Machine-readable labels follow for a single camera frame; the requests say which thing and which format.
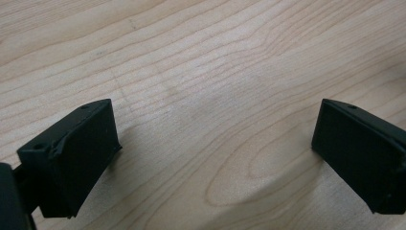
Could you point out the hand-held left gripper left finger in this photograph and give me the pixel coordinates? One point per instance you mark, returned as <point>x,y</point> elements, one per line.
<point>73,159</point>

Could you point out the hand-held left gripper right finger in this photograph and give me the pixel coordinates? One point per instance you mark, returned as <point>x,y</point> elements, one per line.
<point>357,153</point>

